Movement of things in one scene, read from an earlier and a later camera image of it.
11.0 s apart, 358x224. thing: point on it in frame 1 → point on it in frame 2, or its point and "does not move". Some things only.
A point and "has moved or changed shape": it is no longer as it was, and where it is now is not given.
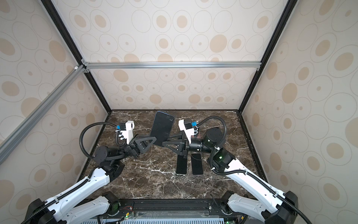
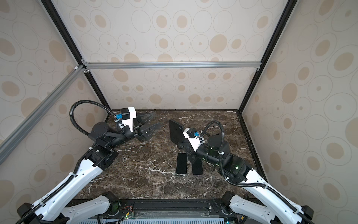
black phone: x=161 y=127 has moved or changed shape
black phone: x=181 y=166 does not move
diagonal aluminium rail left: x=15 y=136 does not move
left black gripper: x=133 y=150 → x=137 y=131
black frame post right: x=289 y=6 does not move
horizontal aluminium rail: x=171 y=65 does not move
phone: x=196 y=163 does not move
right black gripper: x=183 y=146 → x=188 y=149
